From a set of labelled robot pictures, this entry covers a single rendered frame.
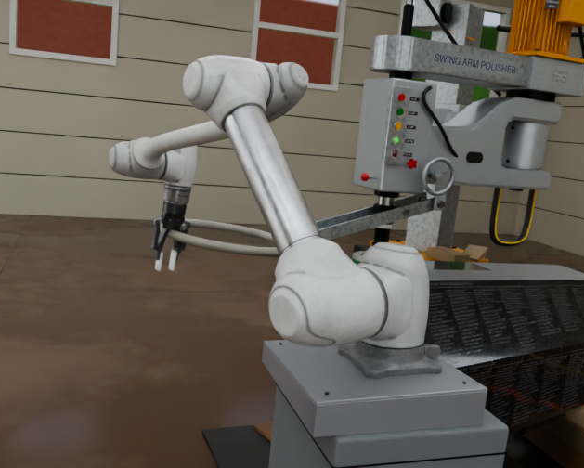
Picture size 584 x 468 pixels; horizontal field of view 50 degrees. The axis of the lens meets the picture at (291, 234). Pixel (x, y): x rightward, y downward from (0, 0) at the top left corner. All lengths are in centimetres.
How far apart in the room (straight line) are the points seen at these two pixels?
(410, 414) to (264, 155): 63
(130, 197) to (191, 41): 211
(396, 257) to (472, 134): 131
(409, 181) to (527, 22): 85
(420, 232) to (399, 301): 208
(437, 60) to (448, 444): 151
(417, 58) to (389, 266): 122
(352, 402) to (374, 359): 17
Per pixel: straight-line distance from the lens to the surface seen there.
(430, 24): 335
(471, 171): 260
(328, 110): 868
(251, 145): 142
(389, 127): 233
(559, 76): 284
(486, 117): 265
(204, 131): 184
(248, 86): 150
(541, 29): 285
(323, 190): 874
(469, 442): 141
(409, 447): 134
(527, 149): 281
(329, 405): 124
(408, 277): 135
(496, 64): 264
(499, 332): 241
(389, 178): 237
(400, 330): 136
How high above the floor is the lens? 138
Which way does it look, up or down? 10 degrees down
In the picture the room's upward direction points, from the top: 5 degrees clockwise
